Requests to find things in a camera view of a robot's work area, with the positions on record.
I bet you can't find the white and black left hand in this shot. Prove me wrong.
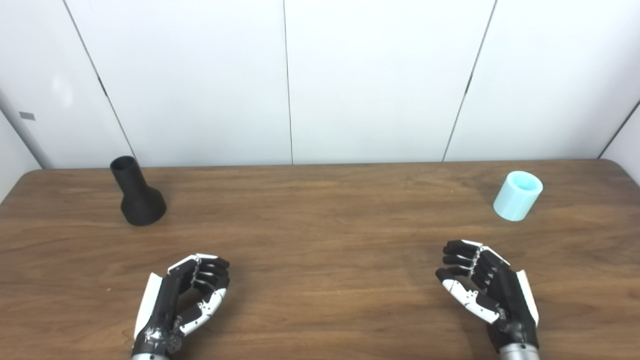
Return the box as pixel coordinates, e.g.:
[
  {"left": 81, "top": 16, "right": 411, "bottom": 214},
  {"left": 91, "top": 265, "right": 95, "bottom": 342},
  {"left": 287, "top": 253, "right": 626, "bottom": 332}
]
[{"left": 132, "top": 253, "right": 231, "bottom": 358}]

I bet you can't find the white and black right hand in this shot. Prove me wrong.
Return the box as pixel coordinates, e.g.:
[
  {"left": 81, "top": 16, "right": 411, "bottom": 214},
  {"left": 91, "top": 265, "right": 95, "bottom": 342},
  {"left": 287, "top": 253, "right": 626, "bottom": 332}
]
[{"left": 435, "top": 240, "right": 541, "bottom": 351}]

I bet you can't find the light-blue hose piece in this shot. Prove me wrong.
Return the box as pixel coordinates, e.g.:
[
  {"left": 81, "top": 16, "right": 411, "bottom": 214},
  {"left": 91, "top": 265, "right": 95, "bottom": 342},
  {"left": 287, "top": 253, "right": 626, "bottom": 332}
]
[{"left": 493, "top": 170, "right": 544, "bottom": 222}]

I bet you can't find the black funnel-shaped nozzle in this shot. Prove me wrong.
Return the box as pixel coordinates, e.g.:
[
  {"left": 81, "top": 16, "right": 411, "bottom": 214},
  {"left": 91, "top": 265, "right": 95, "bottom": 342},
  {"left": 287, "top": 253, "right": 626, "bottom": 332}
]
[{"left": 110, "top": 155, "right": 167, "bottom": 227}]

